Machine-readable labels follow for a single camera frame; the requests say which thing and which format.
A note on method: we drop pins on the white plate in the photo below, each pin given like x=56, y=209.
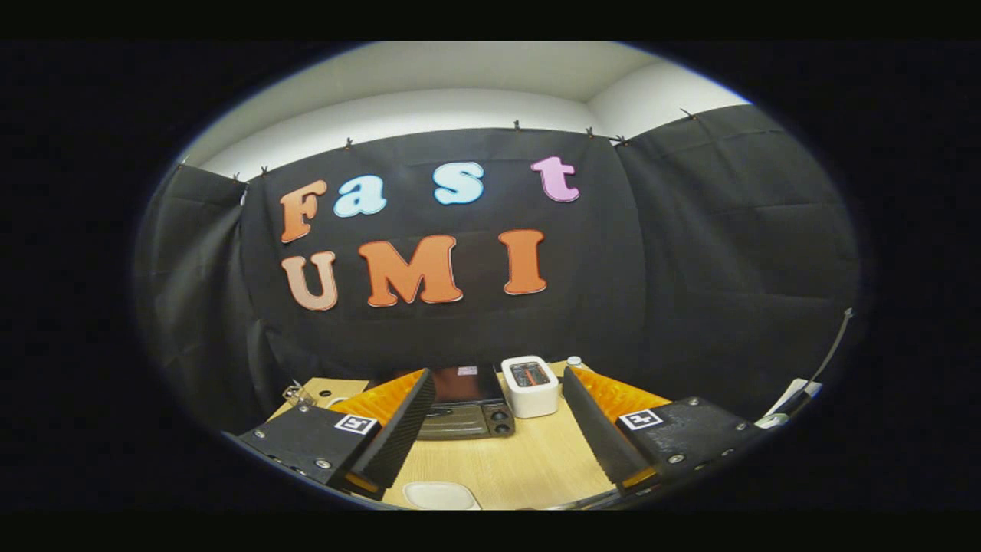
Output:
x=441, y=496

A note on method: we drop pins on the white device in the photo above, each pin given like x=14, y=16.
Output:
x=789, y=402

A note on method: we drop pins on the black toaster oven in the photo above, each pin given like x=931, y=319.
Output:
x=464, y=418

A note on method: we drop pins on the clear bottle with green label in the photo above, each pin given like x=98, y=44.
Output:
x=576, y=363

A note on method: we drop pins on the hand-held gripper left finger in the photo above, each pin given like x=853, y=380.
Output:
x=402, y=429

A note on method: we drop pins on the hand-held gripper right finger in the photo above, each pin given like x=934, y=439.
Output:
x=598, y=429

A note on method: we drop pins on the white pop-up toaster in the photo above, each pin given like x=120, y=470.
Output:
x=530, y=391

